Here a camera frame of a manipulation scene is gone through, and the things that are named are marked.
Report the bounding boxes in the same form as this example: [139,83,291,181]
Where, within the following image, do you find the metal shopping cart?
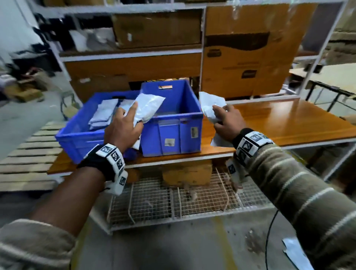
[60,90,80,120]

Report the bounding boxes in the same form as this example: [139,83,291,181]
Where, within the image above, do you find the black metal stand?
[33,14,70,50]

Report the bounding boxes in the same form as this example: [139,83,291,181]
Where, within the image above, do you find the wall of stacked cardboard boxes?
[325,27,356,66]

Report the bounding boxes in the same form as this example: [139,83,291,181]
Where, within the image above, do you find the open cardboard box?
[63,105,79,119]

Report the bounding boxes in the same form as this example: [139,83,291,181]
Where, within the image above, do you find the person's right hand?
[212,104,247,142]

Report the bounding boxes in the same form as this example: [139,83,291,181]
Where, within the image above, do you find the flat cardboard sheet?
[69,75,131,102]

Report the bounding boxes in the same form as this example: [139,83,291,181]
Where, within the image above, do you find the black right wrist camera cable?
[264,210,279,270]

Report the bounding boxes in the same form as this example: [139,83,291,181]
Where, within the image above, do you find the large brown cardboard box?
[112,10,202,49]

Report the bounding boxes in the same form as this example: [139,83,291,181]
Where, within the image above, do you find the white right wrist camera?
[225,158,248,192]

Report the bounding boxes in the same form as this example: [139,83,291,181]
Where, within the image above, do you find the wooden pallet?
[0,121,67,192]

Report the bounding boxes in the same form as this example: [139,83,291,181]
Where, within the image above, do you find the white open box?
[69,27,117,52]

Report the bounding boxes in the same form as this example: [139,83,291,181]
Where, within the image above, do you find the perforated blue plastic crate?
[55,90,141,165]

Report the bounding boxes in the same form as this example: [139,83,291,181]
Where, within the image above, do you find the small closed cardboard box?
[15,88,44,103]

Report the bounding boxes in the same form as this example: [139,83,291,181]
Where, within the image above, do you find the orange-brown box with handle hole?
[201,4,317,99]

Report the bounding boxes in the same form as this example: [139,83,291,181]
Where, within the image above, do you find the right wrist marker band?
[232,128,274,167]

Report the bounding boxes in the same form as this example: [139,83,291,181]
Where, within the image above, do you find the person's left hand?
[103,101,144,154]

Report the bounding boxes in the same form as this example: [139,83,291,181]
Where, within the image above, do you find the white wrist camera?
[225,158,248,192]
[104,170,128,196]

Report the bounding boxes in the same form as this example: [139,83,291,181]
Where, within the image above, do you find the black desk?
[11,51,60,76]

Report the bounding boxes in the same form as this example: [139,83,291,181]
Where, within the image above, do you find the person's right forearm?
[246,143,356,270]

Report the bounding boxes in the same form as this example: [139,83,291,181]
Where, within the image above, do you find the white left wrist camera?
[104,170,128,196]

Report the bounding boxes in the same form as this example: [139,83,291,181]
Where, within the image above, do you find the black metal frame table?
[289,62,356,112]

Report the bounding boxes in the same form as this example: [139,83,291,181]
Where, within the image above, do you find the white packet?
[123,93,166,151]
[199,92,234,148]

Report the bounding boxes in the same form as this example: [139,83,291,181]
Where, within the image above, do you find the person's left forearm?
[0,167,106,270]

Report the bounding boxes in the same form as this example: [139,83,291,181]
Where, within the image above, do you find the big plain cardboard box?
[162,160,213,187]

